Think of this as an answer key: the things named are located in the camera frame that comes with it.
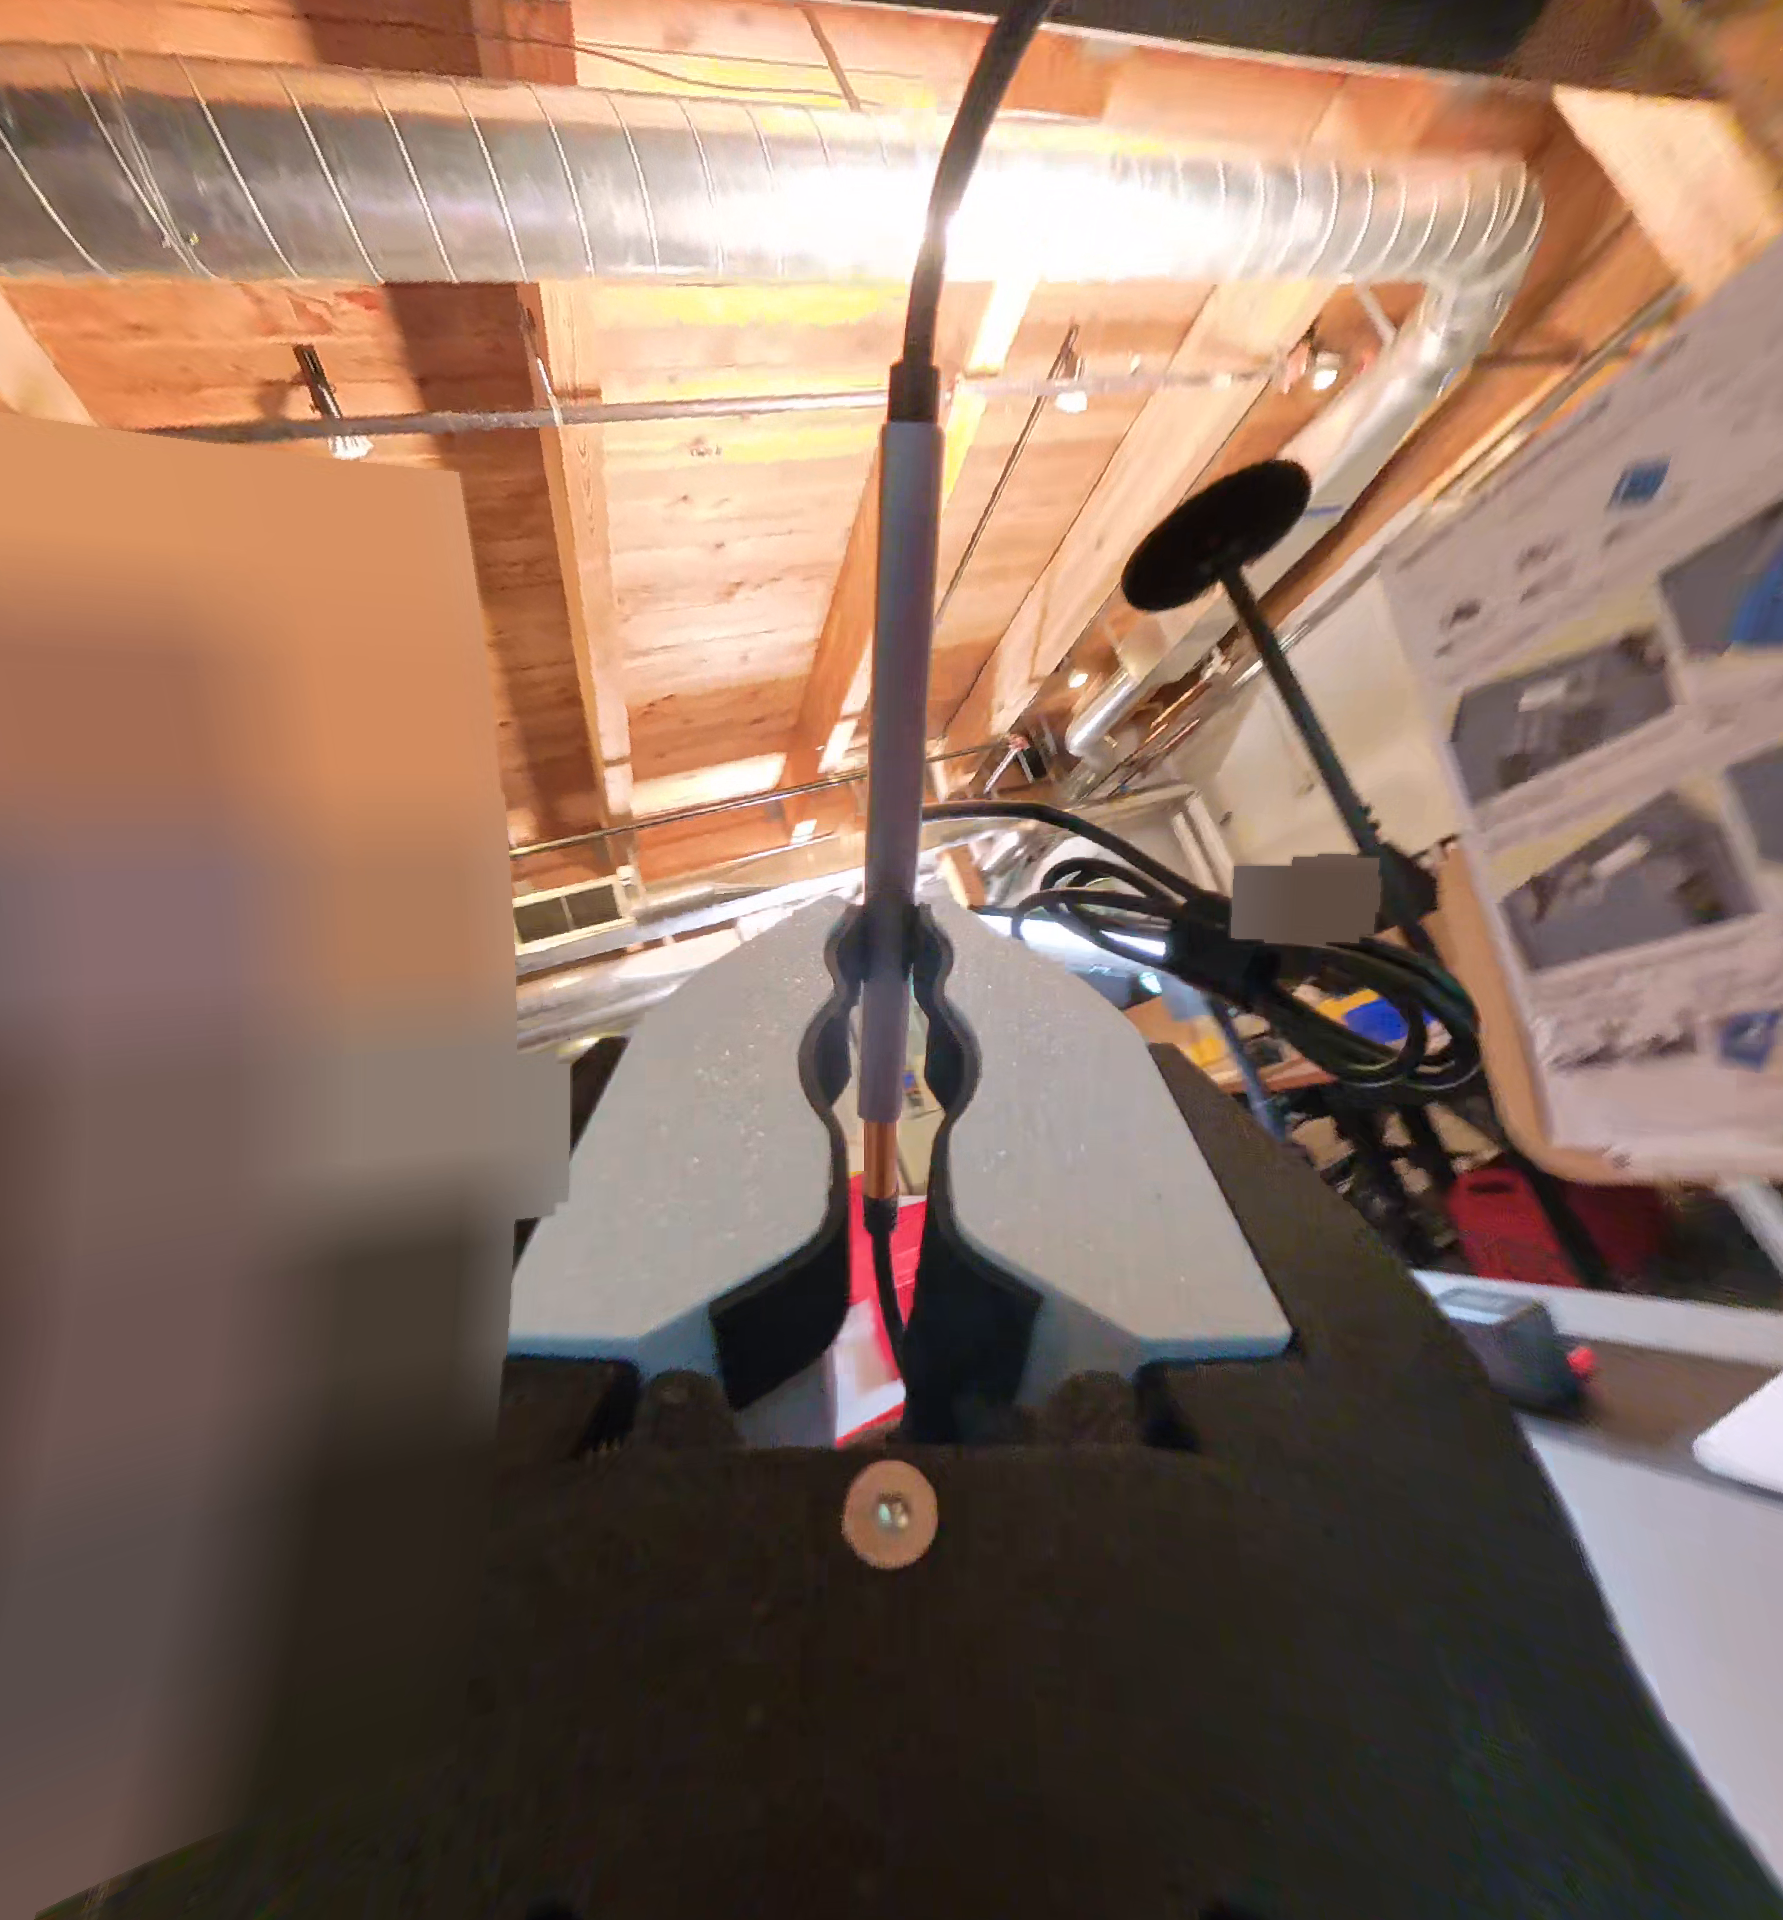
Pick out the black device with red button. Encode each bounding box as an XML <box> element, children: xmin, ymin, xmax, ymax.
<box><xmin>1437</xmin><ymin>1287</ymin><xmax>1597</xmax><ymax>1420</ymax></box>

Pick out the black stand with round disc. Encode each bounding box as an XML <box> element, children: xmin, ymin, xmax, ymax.
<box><xmin>1123</xmin><ymin>456</ymin><xmax>1439</xmax><ymax>921</ymax></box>

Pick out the white air vent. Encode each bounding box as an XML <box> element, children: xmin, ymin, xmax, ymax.
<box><xmin>514</xmin><ymin>876</ymin><xmax>638</xmax><ymax>951</ymax></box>

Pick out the coiled smooth black cable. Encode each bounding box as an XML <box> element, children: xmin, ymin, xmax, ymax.
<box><xmin>922</xmin><ymin>802</ymin><xmax>1485</xmax><ymax>1101</ymax></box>

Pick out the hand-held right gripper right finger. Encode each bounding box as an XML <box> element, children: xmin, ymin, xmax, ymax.
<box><xmin>906</xmin><ymin>896</ymin><xmax>1295</xmax><ymax>1442</ymax></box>

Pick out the poster board with photos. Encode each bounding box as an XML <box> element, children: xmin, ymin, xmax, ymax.
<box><xmin>1377</xmin><ymin>195</ymin><xmax>1783</xmax><ymax>1188</ymax></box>

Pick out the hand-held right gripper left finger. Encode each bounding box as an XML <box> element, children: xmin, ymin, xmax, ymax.
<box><xmin>508</xmin><ymin>896</ymin><xmax>870</xmax><ymax>1408</ymax></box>

